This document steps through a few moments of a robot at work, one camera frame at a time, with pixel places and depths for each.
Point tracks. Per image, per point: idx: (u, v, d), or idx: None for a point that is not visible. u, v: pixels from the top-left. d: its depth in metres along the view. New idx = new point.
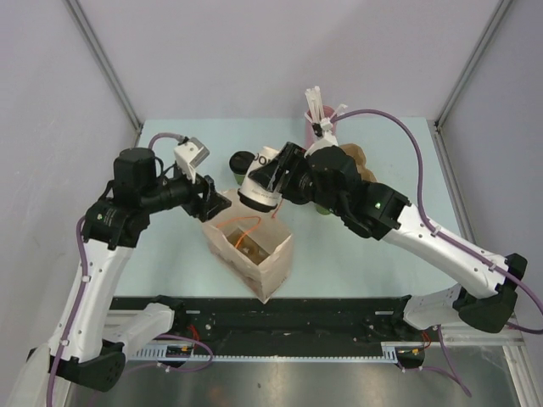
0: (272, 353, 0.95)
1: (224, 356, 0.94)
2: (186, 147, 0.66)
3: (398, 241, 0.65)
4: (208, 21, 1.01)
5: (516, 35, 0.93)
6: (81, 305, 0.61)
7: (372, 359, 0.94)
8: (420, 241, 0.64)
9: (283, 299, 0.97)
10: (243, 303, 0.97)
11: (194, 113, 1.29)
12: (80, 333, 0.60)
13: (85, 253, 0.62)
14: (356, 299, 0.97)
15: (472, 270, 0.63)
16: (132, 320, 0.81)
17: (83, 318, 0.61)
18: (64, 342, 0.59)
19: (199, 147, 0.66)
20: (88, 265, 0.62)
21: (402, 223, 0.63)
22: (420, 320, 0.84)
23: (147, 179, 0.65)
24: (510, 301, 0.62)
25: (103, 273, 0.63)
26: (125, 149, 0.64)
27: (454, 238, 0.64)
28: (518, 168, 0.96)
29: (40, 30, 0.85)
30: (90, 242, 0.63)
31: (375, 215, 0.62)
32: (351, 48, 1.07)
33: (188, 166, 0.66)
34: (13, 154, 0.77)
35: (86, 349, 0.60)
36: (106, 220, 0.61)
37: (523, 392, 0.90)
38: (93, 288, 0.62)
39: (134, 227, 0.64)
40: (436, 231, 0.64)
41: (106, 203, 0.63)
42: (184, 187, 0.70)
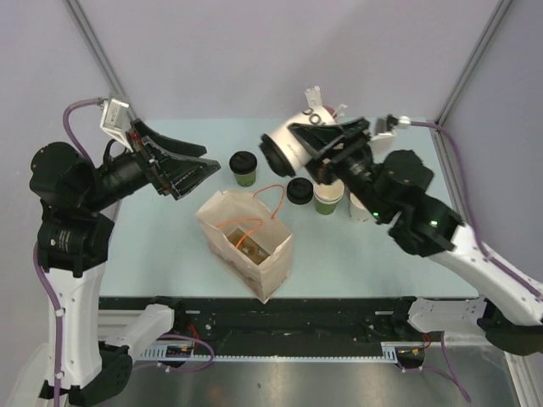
0: (272, 354, 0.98)
1: (224, 356, 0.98)
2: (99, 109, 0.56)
3: (447, 260, 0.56)
4: (208, 23, 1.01)
5: (517, 35, 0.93)
6: (65, 338, 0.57)
7: (372, 359, 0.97)
8: (473, 265, 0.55)
9: (283, 299, 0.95)
10: (243, 303, 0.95)
11: (194, 114, 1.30)
12: (73, 363, 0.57)
13: (51, 288, 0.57)
14: (359, 298, 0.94)
15: (519, 300, 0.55)
16: (132, 325, 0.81)
17: (71, 348, 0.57)
18: (59, 375, 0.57)
19: (108, 103, 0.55)
20: (58, 298, 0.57)
21: (457, 244, 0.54)
22: (425, 323, 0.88)
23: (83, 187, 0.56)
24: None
25: (78, 300, 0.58)
26: (36, 163, 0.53)
27: (504, 266, 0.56)
28: (519, 169, 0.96)
29: (39, 32, 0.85)
30: (52, 273, 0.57)
31: (428, 233, 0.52)
32: (350, 49, 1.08)
33: (107, 131, 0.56)
34: (13, 154, 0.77)
35: (84, 375, 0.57)
36: (62, 246, 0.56)
37: (523, 392, 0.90)
38: (70, 319, 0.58)
39: (97, 245, 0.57)
40: (489, 256, 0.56)
41: (56, 225, 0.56)
42: (133, 168, 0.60)
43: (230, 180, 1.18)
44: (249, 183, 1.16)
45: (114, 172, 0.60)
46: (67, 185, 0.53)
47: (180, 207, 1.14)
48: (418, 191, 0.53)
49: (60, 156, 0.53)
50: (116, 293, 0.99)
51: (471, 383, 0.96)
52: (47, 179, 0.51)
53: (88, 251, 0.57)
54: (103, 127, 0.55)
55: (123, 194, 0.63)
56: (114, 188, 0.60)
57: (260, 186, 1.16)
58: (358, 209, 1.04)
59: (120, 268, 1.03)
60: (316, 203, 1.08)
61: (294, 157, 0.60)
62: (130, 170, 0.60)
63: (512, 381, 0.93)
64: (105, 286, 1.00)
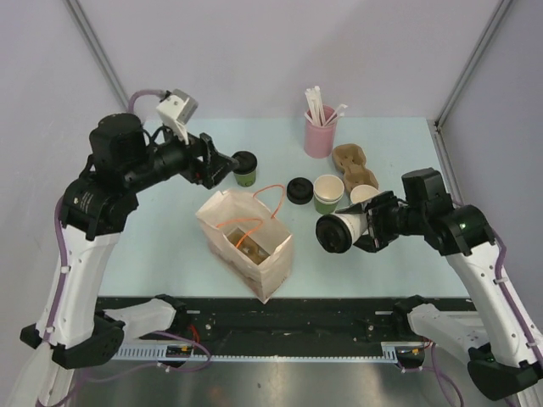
0: (272, 354, 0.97)
1: (224, 356, 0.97)
2: (170, 101, 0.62)
3: (456, 265, 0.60)
4: (208, 23, 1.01)
5: (516, 36, 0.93)
6: (63, 296, 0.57)
7: (373, 359, 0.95)
8: (478, 281, 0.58)
9: (283, 299, 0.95)
10: (243, 303, 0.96)
11: (194, 114, 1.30)
12: (65, 322, 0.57)
13: (64, 242, 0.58)
14: (358, 298, 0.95)
15: (507, 334, 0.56)
16: (138, 309, 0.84)
17: (65, 306, 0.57)
18: (50, 329, 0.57)
19: (185, 100, 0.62)
20: (67, 255, 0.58)
21: (473, 253, 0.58)
22: (422, 328, 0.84)
23: (131, 155, 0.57)
24: (526, 382, 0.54)
25: (84, 260, 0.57)
26: (104, 118, 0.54)
27: (512, 298, 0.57)
28: (519, 169, 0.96)
29: (39, 31, 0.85)
30: (67, 227, 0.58)
31: (451, 230, 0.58)
32: (350, 50, 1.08)
33: (176, 124, 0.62)
34: (14, 154, 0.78)
35: (72, 337, 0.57)
36: (83, 207, 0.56)
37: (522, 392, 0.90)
38: (73, 276, 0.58)
39: (114, 214, 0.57)
40: (501, 282, 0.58)
41: (85, 185, 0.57)
42: (178, 154, 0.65)
43: (231, 180, 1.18)
44: (249, 183, 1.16)
45: (160, 153, 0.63)
46: (122, 147, 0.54)
47: (180, 206, 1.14)
48: (424, 186, 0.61)
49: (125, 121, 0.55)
50: (116, 293, 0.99)
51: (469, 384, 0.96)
52: (105, 136, 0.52)
53: (104, 217, 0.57)
54: (176, 120, 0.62)
55: (160, 179, 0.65)
56: (160, 170, 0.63)
57: (260, 186, 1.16)
58: None
59: (120, 267, 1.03)
60: (316, 203, 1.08)
61: (349, 221, 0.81)
62: (175, 157, 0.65)
63: None
64: (105, 286, 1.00)
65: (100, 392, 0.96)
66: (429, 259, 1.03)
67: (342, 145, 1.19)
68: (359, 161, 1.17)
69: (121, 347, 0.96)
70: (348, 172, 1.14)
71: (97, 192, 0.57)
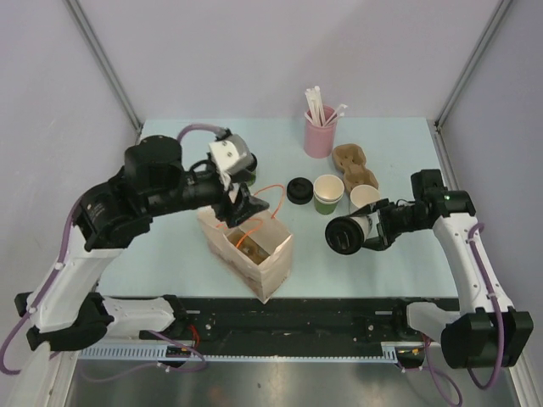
0: (272, 353, 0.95)
1: (223, 356, 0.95)
2: (223, 148, 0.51)
3: (439, 231, 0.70)
4: (208, 22, 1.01)
5: (517, 34, 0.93)
6: (51, 287, 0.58)
7: (372, 359, 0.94)
8: (452, 239, 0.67)
9: (282, 299, 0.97)
10: (243, 303, 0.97)
11: (194, 114, 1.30)
12: (47, 310, 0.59)
13: (65, 240, 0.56)
14: (356, 298, 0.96)
15: (470, 285, 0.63)
16: (133, 303, 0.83)
17: (50, 298, 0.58)
18: (31, 309, 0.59)
19: (240, 155, 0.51)
20: (66, 253, 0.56)
21: (451, 219, 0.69)
22: (417, 322, 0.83)
23: (159, 183, 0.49)
24: (478, 326, 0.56)
25: (75, 267, 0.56)
26: (148, 138, 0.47)
27: (481, 257, 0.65)
28: (519, 167, 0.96)
29: (40, 31, 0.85)
30: (75, 227, 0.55)
31: (435, 198, 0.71)
32: (350, 50, 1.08)
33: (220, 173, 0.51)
34: (14, 154, 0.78)
35: (47, 324, 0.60)
36: (92, 216, 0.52)
37: (522, 391, 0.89)
38: (63, 276, 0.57)
39: (119, 233, 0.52)
40: (472, 240, 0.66)
41: (103, 193, 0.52)
42: (212, 189, 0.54)
43: None
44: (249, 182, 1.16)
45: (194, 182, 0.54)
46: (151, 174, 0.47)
47: None
48: (422, 176, 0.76)
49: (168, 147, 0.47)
50: (116, 292, 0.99)
51: (469, 384, 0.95)
52: (139, 160, 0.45)
53: (107, 234, 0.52)
54: (222, 172, 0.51)
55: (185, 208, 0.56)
56: (186, 200, 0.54)
57: (260, 186, 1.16)
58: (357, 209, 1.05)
59: (120, 267, 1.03)
60: (316, 203, 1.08)
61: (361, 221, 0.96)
62: (207, 191, 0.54)
63: (512, 381, 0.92)
64: (104, 286, 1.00)
65: (99, 391, 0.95)
66: (428, 259, 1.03)
67: (341, 146, 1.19)
68: (359, 161, 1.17)
69: (121, 347, 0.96)
70: (348, 172, 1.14)
71: (110, 206, 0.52)
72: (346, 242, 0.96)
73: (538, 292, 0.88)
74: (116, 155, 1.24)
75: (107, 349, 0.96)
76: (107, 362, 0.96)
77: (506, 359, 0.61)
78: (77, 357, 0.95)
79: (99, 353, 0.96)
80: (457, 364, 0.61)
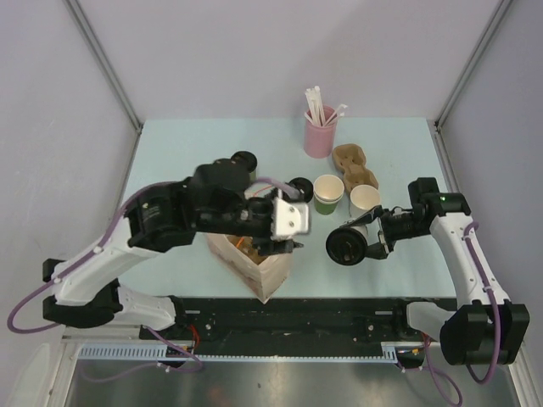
0: (272, 353, 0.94)
1: (223, 356, 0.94)
2: (288, 218, 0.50)
3: (436, 230, 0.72)
4: (208, 22, 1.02)
5: (517, 34, 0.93)
6: (82, 264, 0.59)
7: (372, 359, 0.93)
8: (449, 236, 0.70)
9: (282, 299, 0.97)
10: (243, 303, 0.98)
11: (194, 114, 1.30)
12: (69, 285, 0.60)
13: (112, 227, 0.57)
14: (355, 298, 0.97)
15: (466, 279, 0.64)
16: (144, 297, 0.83)
17: (76, 275, 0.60)
18: (56, 281, 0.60)
19: (299, 228, 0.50)
20: (108, 239, 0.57)
21: (447, 217, 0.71)
22: (417, 320, 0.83)
23: (217, 206, 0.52)
24: (475, 319, 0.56)
25: (112, 257, 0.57)
26: (221, 163, 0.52)
27: (477, 253, 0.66)
28: (519, 167, 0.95)
29: (40, 32, 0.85)
30: (125, 219, 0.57)
31: (431, 199, 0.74)
32: (349, 50, 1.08)
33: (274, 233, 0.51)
34: (14, 154, 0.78)
35: (66, 298, 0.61)
36: (145, 216, 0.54)
37: (523, 393, 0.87)
38: (97, 260, 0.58)
39: (164, 239, 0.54)
40: (467, 237, 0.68)
41: (161, 197, 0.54)
42: (261, 223, 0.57)
43: None
44: None
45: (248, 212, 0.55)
46: (219, 195, 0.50)
47: None
48: (417, 183, 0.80)
49: (237, 175, 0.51)
50: None
51: (469, 384, 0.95)
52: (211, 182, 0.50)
53: (153, 236, 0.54)
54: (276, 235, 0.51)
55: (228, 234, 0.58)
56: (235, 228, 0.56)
57: None
58: (357, 209, 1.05)
59: None
60: (316, 203, 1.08)
61: (360, 229, 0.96)
62: (256, 224, 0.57)
63: (512, 383, 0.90)
64: None
65: (100, 391, 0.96)
66: (428, 259, 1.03)
67: (342, 146, 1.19)
68: (359, 161, 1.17)
69: (121, 347, 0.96)
70: (348, 172, 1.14)
71: (165, 211, 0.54)
72: (349, 252, 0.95)
73: (538, 292, 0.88)
74: (116, 155, 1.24)
75: (107, 350, 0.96)
76: (107, 362, 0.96)
77: (506, 355, 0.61)
78: (77, 357, 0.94)
79: (99, 354, 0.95)
80: (456, 359, 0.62)
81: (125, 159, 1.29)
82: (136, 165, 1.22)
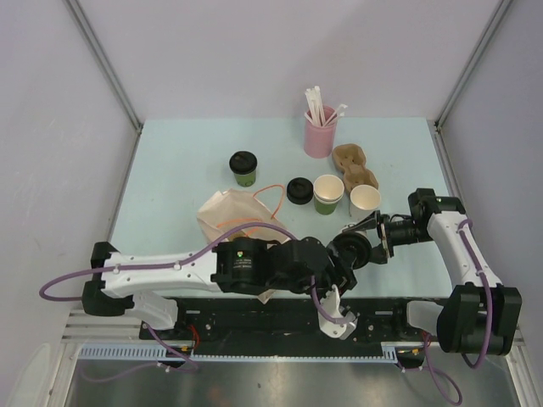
0: (272, 354, 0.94)
1: (224, 356, 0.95)
2: (334, 328, 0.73)
3: (432, 225, 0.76)
4: (208, 22, 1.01)
5: (517, 33, 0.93)
6: (149, 268, 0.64)
7: (372, 359, 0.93)
8: (443, 229, 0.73)
9: (282, 299, 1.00)
10: (243, 303, 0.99)
11: (194, 114, 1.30)
12: (126, 281, 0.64)
13: (200, 254, 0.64)
14: (355, 298, 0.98)
15: (460, 264, 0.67)
16: (154, 296, 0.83)
17: (139, 273, 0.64)
18: (115, 270, 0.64)
19: (335, 333, 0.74)
20: (189, 262, 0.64)
21: (442, 213, 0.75)
22: (417, 317, 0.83)
23: (294, 275, 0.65)
24: (467, 298, 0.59)
25: (185, 280, 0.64)
26: (313, 240, 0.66)
27: (471, 243, 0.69)
28: (520, 165, 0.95)
29: (39, 31, 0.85)
30: (213, 253, 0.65)
31: (427, 198, 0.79)
32: (349, 50, 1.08)
33: (322, 324, 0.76)
34: (13, 153, 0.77)
35: (114, 290, 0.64)
36: (237, 262, 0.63)
37: (523, 392, 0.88)
38: (168, 275, 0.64)
39: (241, 287, 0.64)
40: (461, 230, 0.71)
41: (251, 251, 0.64)
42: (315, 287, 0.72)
43: (231, 181, 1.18)
44: (249, 183, 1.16)
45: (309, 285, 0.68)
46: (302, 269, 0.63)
47: (181, 207, 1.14)
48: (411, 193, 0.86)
49: (320, 257, 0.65)
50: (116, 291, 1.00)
51: (469, 384, 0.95)
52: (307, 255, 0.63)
53: (233, 284, 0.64)
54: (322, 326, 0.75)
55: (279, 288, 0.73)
56: (296, 287, 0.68)
57: (260, 186, 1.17)
58: (358, 209, 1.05)
59: None
60: (316, 203, 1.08)
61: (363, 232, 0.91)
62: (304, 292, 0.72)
63: (512, 381, 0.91)
64: None
65: (99, 391, 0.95)
66: (428, 259, 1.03)
67: (342, 146, 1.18)
68: (359, 161, 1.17)
69: (121, 347, 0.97)
70: (348, 172, 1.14)
71: (253, 265, 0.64)
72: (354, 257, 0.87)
73: (538, 291, 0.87)
74: (116, 155, 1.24)
75: (107, 349, 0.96)
76: (107, 362, 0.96)
77: (501, 343, 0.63)
78: (77, 357, 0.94)
79: (100, 354, 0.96)
80: (451, 346, 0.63)
81: (125, 159, 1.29)
82: (135, 165, 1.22)
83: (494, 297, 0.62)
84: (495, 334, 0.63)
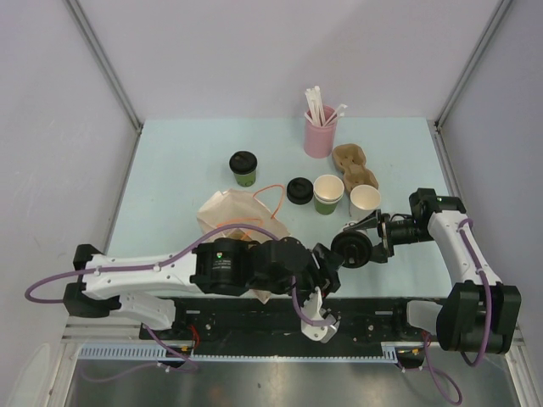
0: (272, 354, 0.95)
1: (224, 356, 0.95)
2: (315, 331, 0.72)
3: (433, 225, 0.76)
4: (208, 22, 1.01)
5: (516, 33, 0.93)
6: (130, 270, 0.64)
7: (372, 359, 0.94)
8: (444, 228, 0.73)
9: (283, 299, 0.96)
10: (243, 303, 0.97)
11: (194, 114, 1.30)
12: (107, 282, 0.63)
13: (180, 255, 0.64)
14: (356, 298, 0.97)
15: (460, 263, 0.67)
16: (147, 297, 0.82)
17: (120, 275, 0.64)
18: (95, 271, 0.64)
19: (316, 336, 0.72)
20: (169, 264, 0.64)
21: (444, 213, 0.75)
22: (418, 317, 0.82)
23: (272, 275, 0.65)
24: (466, 297, 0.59)
25: (165, 281, 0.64)
26: (293, 241, 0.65)
27: (471, 242, 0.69)
28: (519, 165, 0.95)
29: (40, 31, 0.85)
30: (192, 254, 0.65)
31: (428, 197, 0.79)
32: (349, 50, 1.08)
33: (303, 326, 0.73)
34: (13, 153, 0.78)
35: (94, 292, 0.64)
36: (215, 264, 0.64)
37: (523, 393, 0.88)
38: (148, 276, 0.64)
39: (221, 287, 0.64)
40: (461, 228, 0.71)
41: (230, 252, 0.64)
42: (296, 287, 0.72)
43: (231, 181, 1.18)
44: (249, 183, 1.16)
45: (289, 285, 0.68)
46: (279, 270, 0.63)
47: (181, 207, 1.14)
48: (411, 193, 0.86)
49: (298, 257, 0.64)
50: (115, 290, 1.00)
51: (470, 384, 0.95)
52: (283, 256, 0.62)
53: (213, 285, 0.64)
54: (303, 329, 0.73)
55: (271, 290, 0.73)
56: (276, 287, 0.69)
57: (260, 186, 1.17)
58: (358, 209, 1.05)
59: None
60: (316, 203, 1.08)
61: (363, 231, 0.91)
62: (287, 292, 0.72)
63: (512, 381, 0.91)
64: None
65: (100, 392, 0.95)
66: (428, 260, 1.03)
67: (341, 146, 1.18)
68: (359, 161, 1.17)
69: (121, 347, 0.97)
70: (348, 172, 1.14)
71: (232, 267, 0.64)
72: (354, 254, 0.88)
73: (538, 292, 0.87)
74: (116, 155, 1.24)
75: (107, 349, 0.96)
76: (107, 362, 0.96)
77: (501, 342, 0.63)
78: (77, 357, 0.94)
79: (99, 354, 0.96)
80: (450, 344, 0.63)
81: (125, 159, 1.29)
82: (135, 165, 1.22)
83: (495, 296, 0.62)
84: (495, 332, 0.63)
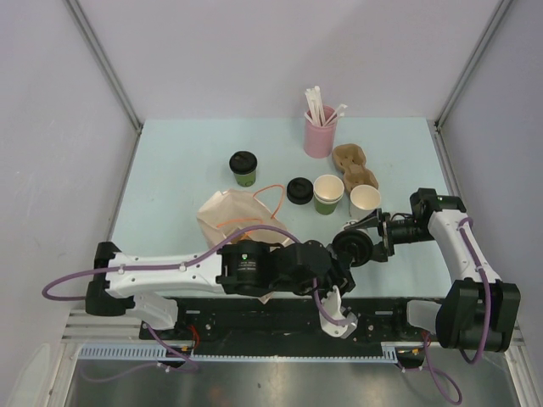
0: (272, 354, 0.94)
1: (223, 356, 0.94)
2: (335, 328, 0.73)
3: (433, 223, 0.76)
4: (208, 21, 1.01)
5: (516, 34, 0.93)
6: (154, 270, 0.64)
7: (372, 359, 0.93)
8: (444, 227, 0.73)
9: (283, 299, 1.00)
10: (243, 304, 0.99)
11: (194, 114, 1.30)
12: (131, 281, 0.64)
13: (206, 256, 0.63)
14: (356, 298, 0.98)
15: (460, 261, 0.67)
16: (154, 297, 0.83)
17: (144, 274, 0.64)
18: (120, 270, 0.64)
19: (338, 332, 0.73)
20: (194, 264, 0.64)
21: (444, 212, 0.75)
22: (417, 316, 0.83)
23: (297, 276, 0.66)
24: (465, 294, 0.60)
25: (191, 281, 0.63)
26: (313, 242, 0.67)
27: (471, 241, 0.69)
28: (519, 166, 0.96)
29: (39, 31, 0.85)
30: (218, 254, 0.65)
31: (428, 197, 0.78)
32: (349, 51, 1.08)
33: (325, 325, 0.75)
34: (13, 153, 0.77)
35: (119, 290, 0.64)
36: (242, 265, 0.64)
37: (523, 393, 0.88)
38: (174, 277, 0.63)
39: (246, 287, 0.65)
40: (461, 227, 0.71)
41: (255, 253, 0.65)
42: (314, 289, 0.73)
43: (231, 181, 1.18)
44: (249, 183, 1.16)
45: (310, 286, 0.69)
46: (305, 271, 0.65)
47: (181, 207, 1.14)
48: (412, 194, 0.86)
49: (320, 259, 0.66)
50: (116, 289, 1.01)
51: (470, 384, 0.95)
52: (308, 257, 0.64)
53: (237, 286, 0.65)
54: (325, 326, 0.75)
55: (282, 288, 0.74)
56: (296, 288, 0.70)
57: (260, 186, 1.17)
58: (358, 209, 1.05)
59: None
60: (316, 203, 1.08)
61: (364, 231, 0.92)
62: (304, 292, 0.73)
63: (511, 382, 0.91)
64: None
65: (99, 392, 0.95)
66: (428, 260, 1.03)
67: (341, 146, 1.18)
68: (359, 161, 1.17)
69: (121, 347, 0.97)
70: (348, 172, 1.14)
71: (257, 269, 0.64)
72: (355, 253, 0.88)
73: (538, 292, 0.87)
74: (116, 155, 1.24)
75: (107, 349, 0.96)
76: (107, 362, 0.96)
77: (501, 340, 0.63)
78: (77, 357, 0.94)
79: (99, 354, 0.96)
80: (450, 342, 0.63)
81: (125, 159, 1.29)
82: (135, 165, 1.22)
83: (493, 293, 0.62)
84: (494, 330, 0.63)
